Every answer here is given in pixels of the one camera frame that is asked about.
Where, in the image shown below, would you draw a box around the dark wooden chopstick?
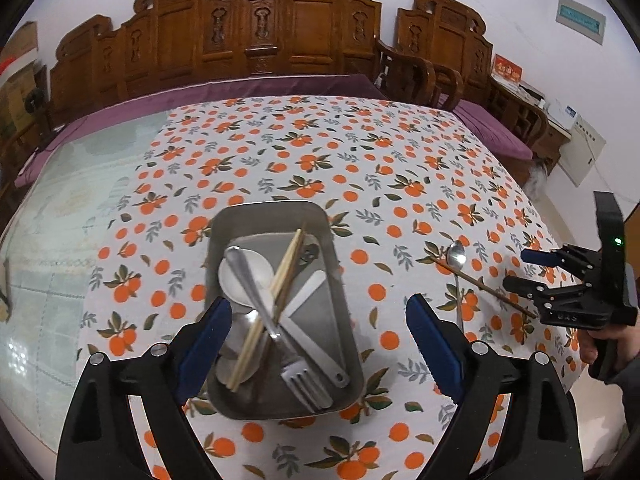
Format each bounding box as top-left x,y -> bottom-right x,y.
432,258 -> 537,318
232,238 -> 307,386

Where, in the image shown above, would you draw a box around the stainless steel fork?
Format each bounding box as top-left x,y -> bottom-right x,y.
224,246 -> 333,413

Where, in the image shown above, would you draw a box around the stainless steel spoon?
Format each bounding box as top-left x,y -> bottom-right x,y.
446,240 -> 466,330

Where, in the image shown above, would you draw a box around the person's right hand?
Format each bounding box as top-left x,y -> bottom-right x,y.
577,324 -> 640,376

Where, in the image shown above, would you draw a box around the metal spoon in tray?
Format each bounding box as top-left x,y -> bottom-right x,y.
215,312 -> 267,385

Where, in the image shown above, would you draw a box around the metal rectangular tray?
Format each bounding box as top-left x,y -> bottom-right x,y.
206,200 -> 364,420

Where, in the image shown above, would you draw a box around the white plastic knife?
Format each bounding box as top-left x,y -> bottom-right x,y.
281,270 -> 350,389

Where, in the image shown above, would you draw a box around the white plastic soup spoon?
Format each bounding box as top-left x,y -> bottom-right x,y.
218,246 -> 276,308

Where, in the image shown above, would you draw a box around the light wooden chopstick in tray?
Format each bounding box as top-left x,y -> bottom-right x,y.
226,228 -> 304,392

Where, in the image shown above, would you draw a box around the purple armchair cushion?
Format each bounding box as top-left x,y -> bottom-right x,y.
452,100 -> 534,160

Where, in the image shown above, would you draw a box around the orange print tablecloth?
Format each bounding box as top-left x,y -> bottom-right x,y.
80,96 -> 582,479

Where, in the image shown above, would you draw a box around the white box on side table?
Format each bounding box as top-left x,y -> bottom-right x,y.
547,99 -> 578,130

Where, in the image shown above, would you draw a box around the wooden side table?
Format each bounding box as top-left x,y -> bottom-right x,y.
486,79 -> 570,174

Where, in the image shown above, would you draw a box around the red greeting card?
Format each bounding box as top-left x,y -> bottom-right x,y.
491,54 -> 523,84

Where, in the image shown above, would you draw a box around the carved wooden armchair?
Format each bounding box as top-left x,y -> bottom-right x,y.
375,0 -> 492,110

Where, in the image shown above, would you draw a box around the purple sofa cushion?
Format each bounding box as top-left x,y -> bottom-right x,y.
13,72 -> 388,189

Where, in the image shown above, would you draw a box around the stacked cardboard boxes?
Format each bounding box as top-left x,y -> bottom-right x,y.
0,21 -> 39,138

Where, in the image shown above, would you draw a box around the carved wooden sofa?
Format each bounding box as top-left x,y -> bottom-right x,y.
50,0 -> 382,126

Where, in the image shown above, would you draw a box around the white wall panel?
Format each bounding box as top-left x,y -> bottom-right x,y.
560,115 -> 606,188

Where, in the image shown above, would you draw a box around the grey wall electrical box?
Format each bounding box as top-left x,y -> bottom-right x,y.
555,0 -> 606,46

